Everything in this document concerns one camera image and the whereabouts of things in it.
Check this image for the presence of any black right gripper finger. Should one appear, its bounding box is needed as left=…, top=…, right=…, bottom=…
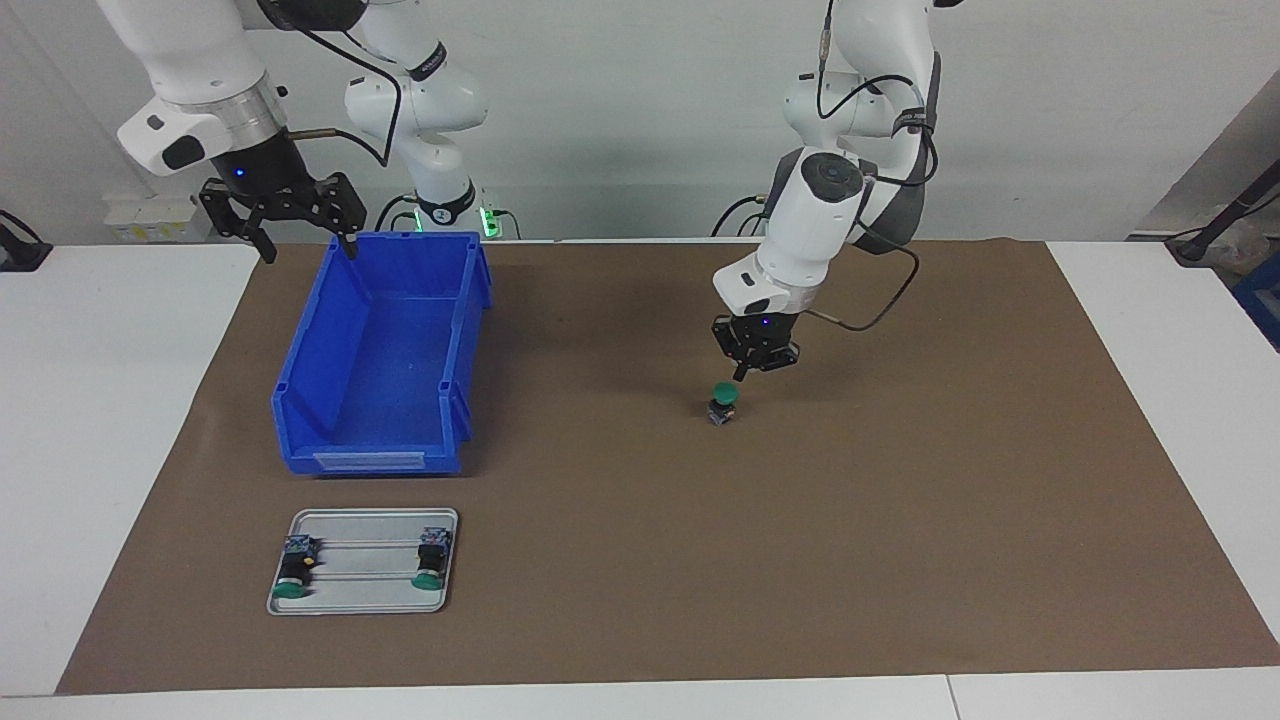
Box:
left=198, top=178, right=278, bottom=264
left=298, top=172, right=369, bottom=261

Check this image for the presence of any blue plastic storage bin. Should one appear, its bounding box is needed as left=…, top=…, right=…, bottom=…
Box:
left=272, top=230, right=494, bottom=477

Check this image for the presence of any brown paper table mat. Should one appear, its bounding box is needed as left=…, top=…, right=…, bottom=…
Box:
left=55, top=238, right=1280, bottom=696

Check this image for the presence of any black table clamp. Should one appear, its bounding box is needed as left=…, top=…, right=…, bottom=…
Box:
left=0, top=208, right=53, bottom=273

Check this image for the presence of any silver metal tray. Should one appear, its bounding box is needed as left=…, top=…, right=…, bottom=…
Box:
left=266, top=508, right=460, bottom=617

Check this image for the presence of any black pole stand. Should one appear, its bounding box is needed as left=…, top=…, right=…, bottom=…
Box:
left=1165, top=160, right=1280, bottom=266

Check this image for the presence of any blue crate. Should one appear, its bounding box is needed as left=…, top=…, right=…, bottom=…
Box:
left=1232, top=250, right=1280, bottom=353

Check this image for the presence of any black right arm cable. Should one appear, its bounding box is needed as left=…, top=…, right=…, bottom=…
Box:
left=283, top=20, right=403, bottom=166

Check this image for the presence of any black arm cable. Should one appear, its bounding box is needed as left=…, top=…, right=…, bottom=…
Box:
left=805, top=0, right=939, bottom=331
left=283, top=20, right=403, bottom=166

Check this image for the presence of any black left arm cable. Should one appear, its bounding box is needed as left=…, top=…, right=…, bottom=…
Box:
left=805, top=0, right=939, bottom=331

